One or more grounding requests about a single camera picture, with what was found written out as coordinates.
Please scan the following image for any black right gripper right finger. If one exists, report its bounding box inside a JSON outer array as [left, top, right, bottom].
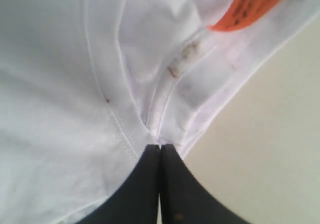
[[159, 144, 244, 224]]

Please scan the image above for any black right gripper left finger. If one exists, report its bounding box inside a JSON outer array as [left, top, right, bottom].
[[81, 145, 160, 224]]

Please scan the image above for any white t-shirt red lettering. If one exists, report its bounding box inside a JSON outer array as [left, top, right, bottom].
[[0, 0, 320, 224]]

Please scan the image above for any orange size tag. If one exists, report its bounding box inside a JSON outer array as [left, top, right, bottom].
[[208, 0, 281, 32]]

